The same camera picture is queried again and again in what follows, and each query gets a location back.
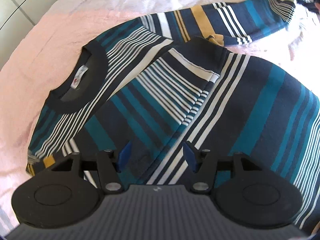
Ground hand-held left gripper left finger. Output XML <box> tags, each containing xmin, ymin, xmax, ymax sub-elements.
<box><xmin>51</xmin><ymin>141</ymin><xmax>132</xmax><ymax>194</ymax></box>

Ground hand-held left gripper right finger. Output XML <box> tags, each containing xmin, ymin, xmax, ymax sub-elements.
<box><xmin>183</xmin><ymin>141</ymin><xmax>263</xmax><ymax>194</ymax></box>

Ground striped long-sleeve shirt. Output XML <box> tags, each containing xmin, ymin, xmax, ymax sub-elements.
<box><xmin>26</xmin><ymin>0</ymin><xmax>320</xmax><ymax>230</ymax></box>

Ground white wardrobe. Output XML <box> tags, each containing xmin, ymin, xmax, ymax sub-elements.
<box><xmin>0</xmin><ymin>0</ymin><xmax>68</xmax><ymax>65</ymax></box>

